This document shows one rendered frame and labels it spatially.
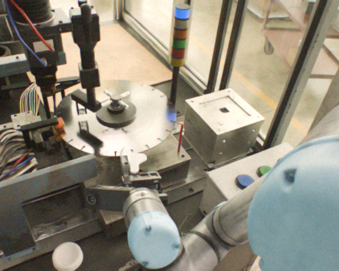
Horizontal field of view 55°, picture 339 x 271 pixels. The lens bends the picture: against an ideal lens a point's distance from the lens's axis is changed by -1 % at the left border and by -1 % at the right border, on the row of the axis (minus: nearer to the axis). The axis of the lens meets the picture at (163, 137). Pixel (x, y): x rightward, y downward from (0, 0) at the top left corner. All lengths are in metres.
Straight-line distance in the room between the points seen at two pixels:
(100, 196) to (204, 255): 0.24
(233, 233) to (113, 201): 0.25
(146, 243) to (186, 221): 0.44
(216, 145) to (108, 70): 0.67
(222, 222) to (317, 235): 0.36
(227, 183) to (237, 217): 0.30
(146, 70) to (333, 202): 1.31
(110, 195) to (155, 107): 0.35
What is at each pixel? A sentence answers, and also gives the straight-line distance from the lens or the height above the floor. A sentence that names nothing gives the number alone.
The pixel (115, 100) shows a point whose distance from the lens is 0.87.
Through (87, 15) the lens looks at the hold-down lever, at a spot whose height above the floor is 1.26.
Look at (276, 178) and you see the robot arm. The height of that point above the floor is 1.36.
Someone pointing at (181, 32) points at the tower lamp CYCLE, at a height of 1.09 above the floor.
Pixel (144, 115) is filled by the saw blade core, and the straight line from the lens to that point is 0.90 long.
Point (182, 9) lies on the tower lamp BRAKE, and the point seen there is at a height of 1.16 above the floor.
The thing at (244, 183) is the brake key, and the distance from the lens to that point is 0.83.
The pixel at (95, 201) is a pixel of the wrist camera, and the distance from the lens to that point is 0.69.
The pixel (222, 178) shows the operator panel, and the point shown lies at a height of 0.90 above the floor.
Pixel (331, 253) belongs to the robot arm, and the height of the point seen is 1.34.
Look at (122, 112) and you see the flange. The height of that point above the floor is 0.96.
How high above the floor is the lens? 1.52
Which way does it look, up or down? 43 degrees down
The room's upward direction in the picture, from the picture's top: 5 degrees clockwise
